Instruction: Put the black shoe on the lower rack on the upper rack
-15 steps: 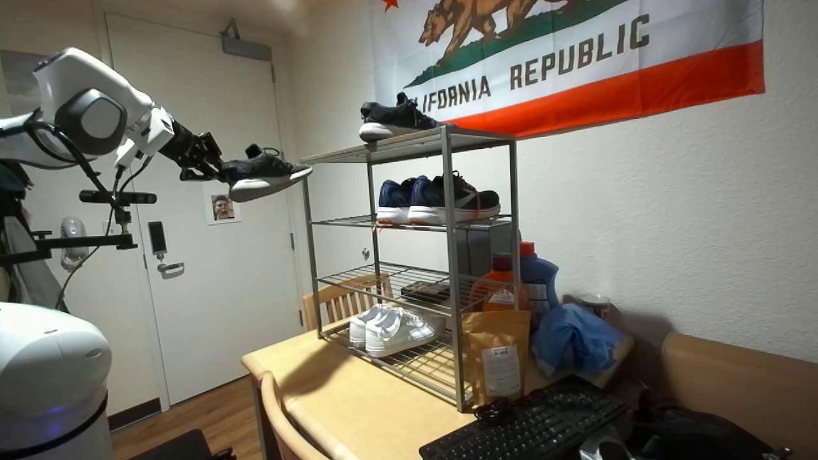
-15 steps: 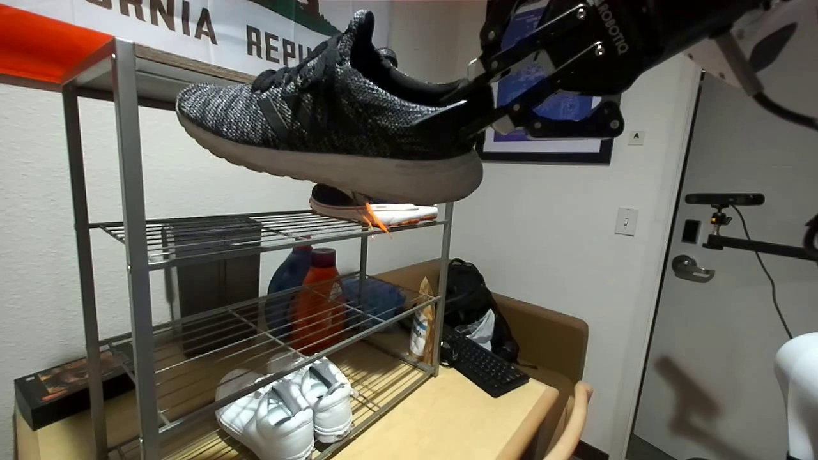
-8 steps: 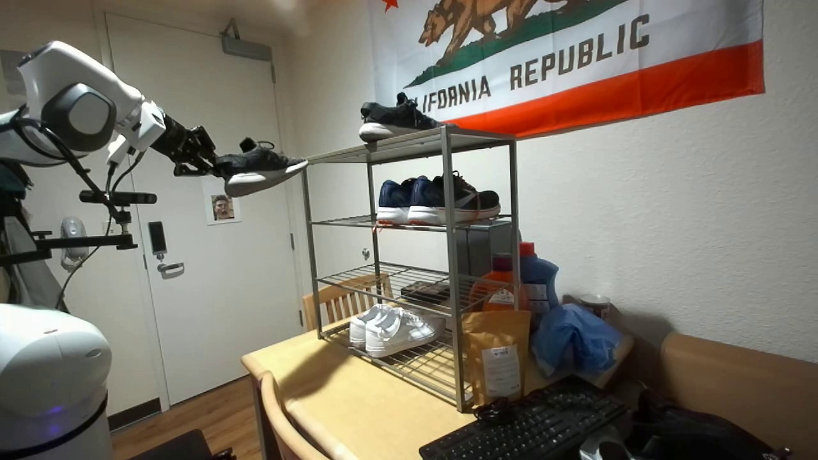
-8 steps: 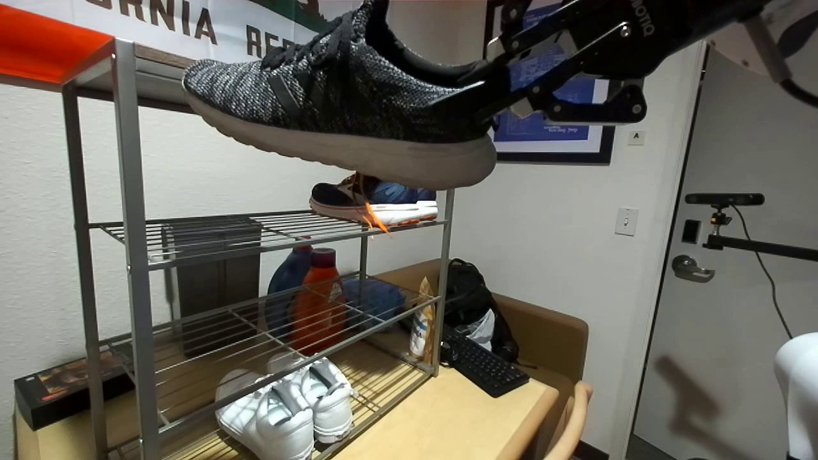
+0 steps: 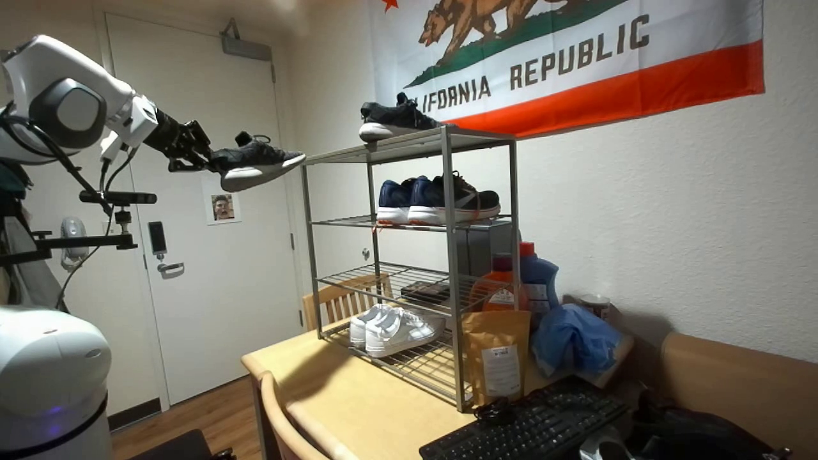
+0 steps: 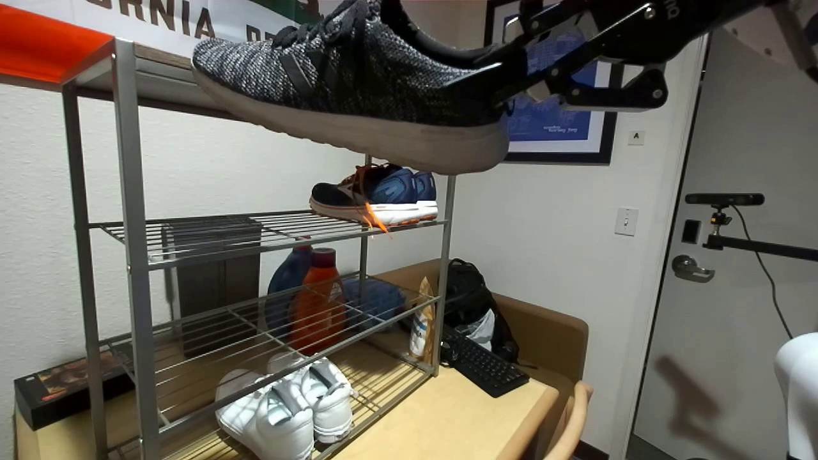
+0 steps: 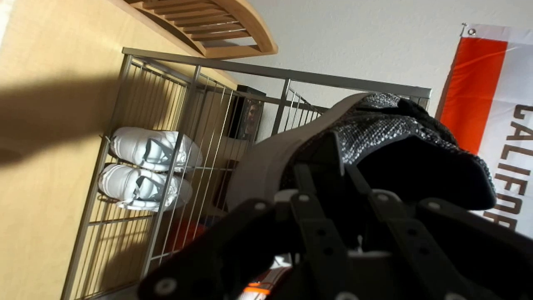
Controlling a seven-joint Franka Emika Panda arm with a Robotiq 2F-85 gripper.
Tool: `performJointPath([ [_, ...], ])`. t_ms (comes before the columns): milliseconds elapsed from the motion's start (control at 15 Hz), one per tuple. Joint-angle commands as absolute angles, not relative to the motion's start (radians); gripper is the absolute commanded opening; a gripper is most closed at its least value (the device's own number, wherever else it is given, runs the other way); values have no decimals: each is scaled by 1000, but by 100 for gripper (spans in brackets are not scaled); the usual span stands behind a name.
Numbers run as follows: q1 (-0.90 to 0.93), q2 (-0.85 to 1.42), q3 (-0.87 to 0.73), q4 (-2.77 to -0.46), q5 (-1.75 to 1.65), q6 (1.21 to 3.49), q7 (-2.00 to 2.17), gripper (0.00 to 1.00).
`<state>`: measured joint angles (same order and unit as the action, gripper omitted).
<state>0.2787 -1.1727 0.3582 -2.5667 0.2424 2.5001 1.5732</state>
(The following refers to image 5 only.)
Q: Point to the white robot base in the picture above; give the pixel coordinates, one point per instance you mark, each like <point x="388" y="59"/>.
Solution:
<point x="53" y="386"/>

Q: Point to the grey box on shelf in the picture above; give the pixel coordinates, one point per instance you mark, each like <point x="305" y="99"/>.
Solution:
<point x="483" y="243"/>

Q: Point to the white door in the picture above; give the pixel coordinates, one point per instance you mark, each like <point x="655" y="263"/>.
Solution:
<point x="175" y="338"/>

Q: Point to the white sneaker upper one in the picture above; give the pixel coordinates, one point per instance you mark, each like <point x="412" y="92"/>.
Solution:
<point x="359" y="323"/>

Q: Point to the California Republic flag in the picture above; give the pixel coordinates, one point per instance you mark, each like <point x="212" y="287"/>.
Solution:
<point x="530" y="66"/>

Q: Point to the dark flat item on shelf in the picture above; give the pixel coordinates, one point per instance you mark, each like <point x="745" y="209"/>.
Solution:
<point x="429" y="292"/>

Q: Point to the navy blue sneaker left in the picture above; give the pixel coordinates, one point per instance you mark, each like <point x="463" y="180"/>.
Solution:
<point x="394" y="203"/>

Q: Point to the grey metal shoe rack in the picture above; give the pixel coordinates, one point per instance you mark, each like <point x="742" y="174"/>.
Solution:
<point x="357" y="243"/>

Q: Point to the blue cloth bundle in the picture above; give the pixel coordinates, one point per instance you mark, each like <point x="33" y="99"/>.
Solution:
<point x="563" y="335"/>

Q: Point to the small photo on door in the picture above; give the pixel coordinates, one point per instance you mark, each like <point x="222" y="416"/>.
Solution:
<point x="223" y="208"/>

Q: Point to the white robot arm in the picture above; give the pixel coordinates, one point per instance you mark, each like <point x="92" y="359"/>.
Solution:
<point x="63" y="94"/>

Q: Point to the black door lock handle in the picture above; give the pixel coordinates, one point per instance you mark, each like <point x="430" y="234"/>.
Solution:
<point x="161" y="250"/>

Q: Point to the brown paper bag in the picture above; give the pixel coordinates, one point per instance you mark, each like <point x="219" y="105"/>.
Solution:
<point x="497" y="349"/>

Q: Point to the navy blue sneaker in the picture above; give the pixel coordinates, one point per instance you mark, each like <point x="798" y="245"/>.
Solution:
<point x="394" y="203"/>
<point x="430" y="205"/>

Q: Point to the white sneaker lower one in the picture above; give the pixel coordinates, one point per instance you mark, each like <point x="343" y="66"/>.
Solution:
<point x="403" y="331"/>

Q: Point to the orange package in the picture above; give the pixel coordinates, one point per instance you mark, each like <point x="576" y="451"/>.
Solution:
<point x="497" y="287"/>

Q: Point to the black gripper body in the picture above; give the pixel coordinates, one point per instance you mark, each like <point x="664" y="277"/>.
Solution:
<point x="186" y="145"/>

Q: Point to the black computer keyboard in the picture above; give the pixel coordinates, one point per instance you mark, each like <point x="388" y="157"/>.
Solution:
<point x="547" y="425"/>

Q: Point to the door closer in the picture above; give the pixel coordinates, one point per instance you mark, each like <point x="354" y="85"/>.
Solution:
<point x="238" y="46"/>

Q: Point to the white sneaker one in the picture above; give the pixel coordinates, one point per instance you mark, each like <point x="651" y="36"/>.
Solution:
<point x="403" y="331"/>
<point x="359" y="323"/>

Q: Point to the black camera stand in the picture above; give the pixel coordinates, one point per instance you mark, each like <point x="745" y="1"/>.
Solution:
<point x="28" y="250"/>

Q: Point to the black knit shoe white sole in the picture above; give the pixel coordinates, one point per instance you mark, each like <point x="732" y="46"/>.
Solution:
<point x="251" y="162"/>

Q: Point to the navy blue sneaker right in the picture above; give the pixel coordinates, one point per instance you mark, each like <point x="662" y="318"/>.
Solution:
<point x="430" y="205"/>

